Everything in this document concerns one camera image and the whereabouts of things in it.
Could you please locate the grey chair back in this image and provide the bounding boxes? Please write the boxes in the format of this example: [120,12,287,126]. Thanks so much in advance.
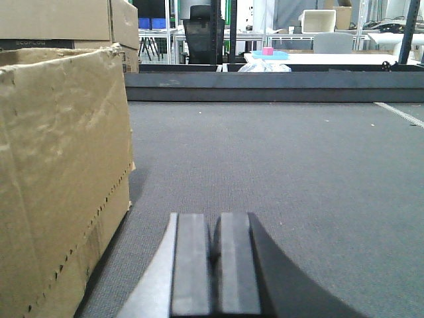
[313,32,353,54]

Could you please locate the clear plastic bag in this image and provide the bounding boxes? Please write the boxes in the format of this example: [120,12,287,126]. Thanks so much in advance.
[238,60,292,73]

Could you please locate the white table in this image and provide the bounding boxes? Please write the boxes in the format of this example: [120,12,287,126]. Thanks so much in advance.
[265,53,399,65]

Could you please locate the black mesh office chair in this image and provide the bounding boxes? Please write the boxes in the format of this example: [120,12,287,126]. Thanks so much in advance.
[183,5,212,64]

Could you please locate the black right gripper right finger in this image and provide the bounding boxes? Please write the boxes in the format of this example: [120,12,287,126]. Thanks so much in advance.
[214,213,363,317]

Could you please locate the stacked cardboard boxes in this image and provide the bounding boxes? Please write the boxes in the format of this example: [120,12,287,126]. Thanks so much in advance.
[1,0,139,73]

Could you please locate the light blue tray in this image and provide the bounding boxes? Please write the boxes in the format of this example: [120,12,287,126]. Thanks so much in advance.
[251,50,289,60]

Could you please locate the pink cube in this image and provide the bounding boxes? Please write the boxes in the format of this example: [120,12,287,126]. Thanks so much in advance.
[262,47,274,56]

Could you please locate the dark low platform frame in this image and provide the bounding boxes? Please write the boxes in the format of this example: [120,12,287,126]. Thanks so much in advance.
[125,64,423,103]

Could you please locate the white plastic bin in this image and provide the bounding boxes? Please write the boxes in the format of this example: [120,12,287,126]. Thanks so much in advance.
[300,9,336,34]

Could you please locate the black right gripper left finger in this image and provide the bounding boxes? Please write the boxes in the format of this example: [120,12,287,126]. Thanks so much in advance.
[117,213,212,317]

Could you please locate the brown cardboard box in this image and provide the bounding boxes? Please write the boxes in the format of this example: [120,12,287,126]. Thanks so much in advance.
[1,45,133,317]

